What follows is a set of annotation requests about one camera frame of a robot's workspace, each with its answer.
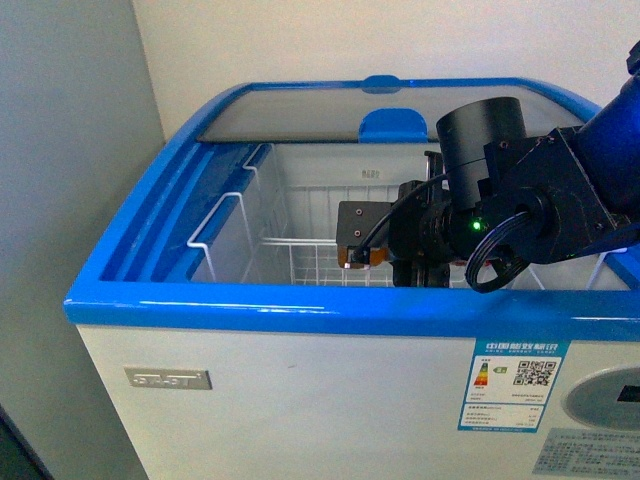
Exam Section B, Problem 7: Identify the blue energy efficiency label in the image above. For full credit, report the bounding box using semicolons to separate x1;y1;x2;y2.
458;339;570;433

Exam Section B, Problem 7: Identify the black coiled cable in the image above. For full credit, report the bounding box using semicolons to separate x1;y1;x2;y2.
464;209;534;294

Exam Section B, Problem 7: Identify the silver SAST brand badge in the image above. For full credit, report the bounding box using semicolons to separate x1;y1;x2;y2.
124;367;212;390

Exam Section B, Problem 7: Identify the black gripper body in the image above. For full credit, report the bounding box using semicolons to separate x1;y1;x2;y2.
388;151;459;288

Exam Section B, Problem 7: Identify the sliding glass lid blue handle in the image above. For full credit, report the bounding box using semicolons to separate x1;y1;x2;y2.
198;89;429;144

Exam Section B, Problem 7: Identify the white wire freezer basket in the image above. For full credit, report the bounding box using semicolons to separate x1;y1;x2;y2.
186;143;621;291

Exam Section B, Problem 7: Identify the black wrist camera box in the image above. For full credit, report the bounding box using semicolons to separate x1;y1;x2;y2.
336;201;392;250

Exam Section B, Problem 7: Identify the printed instruction sticker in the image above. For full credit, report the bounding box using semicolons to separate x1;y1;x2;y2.
532;428;639;479

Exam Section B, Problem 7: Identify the white chest freezer blue rim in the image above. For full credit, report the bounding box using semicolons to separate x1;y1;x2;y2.
64;84;639;479

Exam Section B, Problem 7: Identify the rear glass lid blue handle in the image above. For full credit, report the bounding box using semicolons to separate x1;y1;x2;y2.
244;74;584;126

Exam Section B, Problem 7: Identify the round grey control panel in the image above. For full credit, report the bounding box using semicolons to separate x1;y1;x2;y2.
562;365;639;432

